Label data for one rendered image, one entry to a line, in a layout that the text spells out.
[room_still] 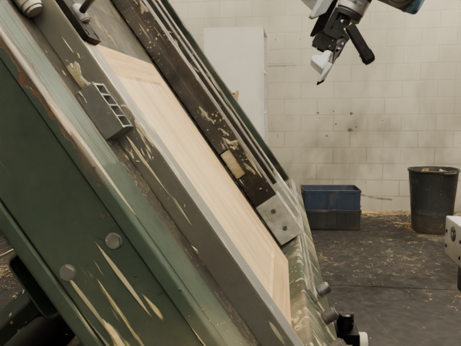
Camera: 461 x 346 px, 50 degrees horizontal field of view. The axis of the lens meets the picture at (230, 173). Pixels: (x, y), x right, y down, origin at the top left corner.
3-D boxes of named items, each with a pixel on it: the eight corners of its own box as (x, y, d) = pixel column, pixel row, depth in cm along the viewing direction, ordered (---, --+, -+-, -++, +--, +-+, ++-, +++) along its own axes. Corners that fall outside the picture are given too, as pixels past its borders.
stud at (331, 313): (326, 327, 93) (340, 319, 92) (320, 316, 93) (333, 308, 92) (326, 322, 95) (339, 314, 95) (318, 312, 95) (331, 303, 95)
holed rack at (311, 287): (315, 302, 98) (318, 301, 98) (307, 290, 98) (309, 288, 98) (293, 183, 261) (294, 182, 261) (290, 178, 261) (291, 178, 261)
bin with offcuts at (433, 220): (464, 236, 494) (468, 171, 487) (410, 235, 502) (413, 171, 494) (449, 224, 545) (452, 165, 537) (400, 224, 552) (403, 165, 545)
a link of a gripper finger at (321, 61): (302, 73, 129) (315, 49, 133) (322, 84, 129) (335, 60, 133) (305, 66, 127) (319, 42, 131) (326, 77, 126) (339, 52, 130)
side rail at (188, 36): (271, 190, 255) (289, 178, 253) (147, 9, 250) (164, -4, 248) (271, 187, 263) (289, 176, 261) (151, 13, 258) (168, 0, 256)
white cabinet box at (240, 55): (263, 237, 499) (263, 26, 474) (206, 235, 507) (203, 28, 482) (267, 224, 559) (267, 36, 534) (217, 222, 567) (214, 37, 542)
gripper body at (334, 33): (310, 48, 139) (331, 7, 137) (337, 62, 138) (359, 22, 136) (310, 44, 132) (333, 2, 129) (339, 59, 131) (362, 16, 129)
